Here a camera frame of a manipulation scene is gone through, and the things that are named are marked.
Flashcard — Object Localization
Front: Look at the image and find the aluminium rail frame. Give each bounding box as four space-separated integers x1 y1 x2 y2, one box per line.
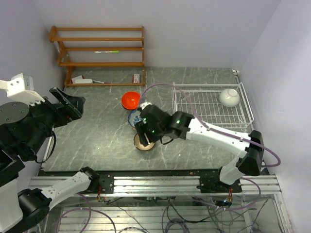
31 175 293 233

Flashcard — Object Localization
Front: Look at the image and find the white ribbed bowl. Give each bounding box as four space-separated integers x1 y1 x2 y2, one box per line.
219 88 240 108

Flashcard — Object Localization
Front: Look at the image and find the red white small box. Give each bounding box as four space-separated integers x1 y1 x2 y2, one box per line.
132 74 140 83

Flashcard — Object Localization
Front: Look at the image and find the white corner bracket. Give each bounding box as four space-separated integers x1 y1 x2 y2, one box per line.
232 69 240 76

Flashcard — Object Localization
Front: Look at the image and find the green white pen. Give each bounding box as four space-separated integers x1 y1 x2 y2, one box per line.
94 50 119 54

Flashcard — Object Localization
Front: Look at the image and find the white wire dish rack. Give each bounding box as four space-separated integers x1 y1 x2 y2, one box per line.
172 83 254 133

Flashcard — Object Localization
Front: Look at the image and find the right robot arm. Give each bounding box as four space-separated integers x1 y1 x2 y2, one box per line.
135 102 264 193

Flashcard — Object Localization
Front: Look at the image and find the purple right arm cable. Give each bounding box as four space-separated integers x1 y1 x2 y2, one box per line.
140 83 281 211

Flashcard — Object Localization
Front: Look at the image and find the white flat box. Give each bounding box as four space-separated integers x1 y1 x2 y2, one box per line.
70 75 93 84

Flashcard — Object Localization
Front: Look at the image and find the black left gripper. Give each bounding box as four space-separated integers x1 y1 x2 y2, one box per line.
20 85 86 156

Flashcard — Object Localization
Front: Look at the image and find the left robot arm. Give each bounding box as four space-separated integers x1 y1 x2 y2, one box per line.
0 87 105 233

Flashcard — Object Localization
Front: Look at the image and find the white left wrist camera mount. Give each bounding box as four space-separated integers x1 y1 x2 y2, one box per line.
0 73 45 106

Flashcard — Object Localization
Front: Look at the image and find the brown bowl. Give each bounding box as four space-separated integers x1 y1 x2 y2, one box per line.
133 134 155 151

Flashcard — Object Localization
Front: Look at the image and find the orange bowl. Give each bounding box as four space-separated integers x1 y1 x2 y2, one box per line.
121 91 140 110

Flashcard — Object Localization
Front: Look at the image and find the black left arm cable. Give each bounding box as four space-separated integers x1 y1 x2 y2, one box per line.
35 130 57 164

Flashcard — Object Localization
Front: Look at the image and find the wooden shelf rack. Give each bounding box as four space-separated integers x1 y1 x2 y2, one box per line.
49 26 146 87

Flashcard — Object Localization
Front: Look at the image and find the blue patterned white bowl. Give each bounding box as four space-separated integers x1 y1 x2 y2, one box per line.
128 109 142 129

